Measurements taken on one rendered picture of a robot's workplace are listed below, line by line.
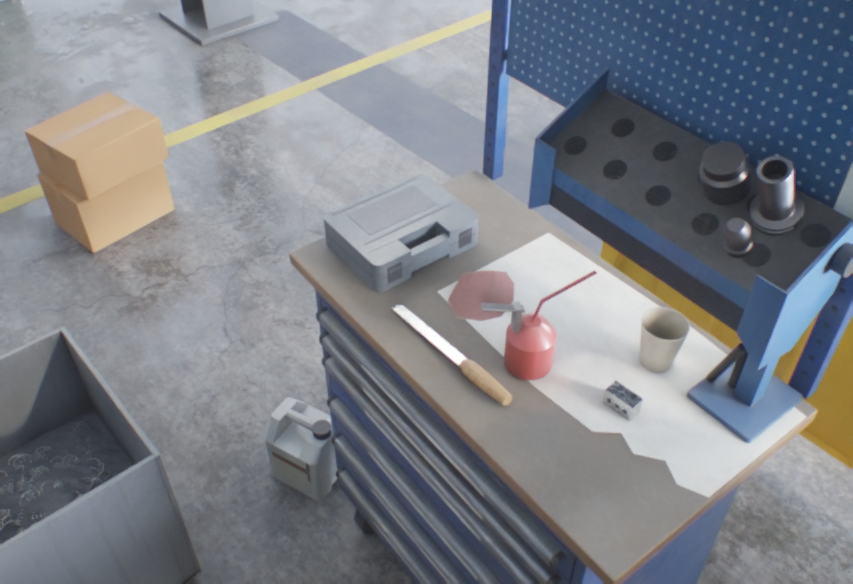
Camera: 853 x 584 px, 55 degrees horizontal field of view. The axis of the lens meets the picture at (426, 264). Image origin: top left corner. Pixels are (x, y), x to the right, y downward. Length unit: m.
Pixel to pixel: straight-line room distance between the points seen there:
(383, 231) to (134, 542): 0.94
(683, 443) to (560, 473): 0.21
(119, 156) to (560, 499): 2.36
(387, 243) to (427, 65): 2.89
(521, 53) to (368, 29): 3.17
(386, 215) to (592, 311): 0.45
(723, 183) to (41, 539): 1.47
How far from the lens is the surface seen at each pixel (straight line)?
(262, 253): 3.21
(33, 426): 2.43
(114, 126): 3.31
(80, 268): 3.35
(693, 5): 1.39
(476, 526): 1.55
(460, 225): 1.64
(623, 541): 1.29
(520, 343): 1.39
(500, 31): 1.71
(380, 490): 1.92
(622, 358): 1.51
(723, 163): 1.29
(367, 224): 1.64
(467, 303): 1.55
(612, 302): 1.61
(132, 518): 2.01
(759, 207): 1.29
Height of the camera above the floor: 2.04
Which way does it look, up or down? 41 degrees down
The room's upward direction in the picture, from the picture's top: straight up
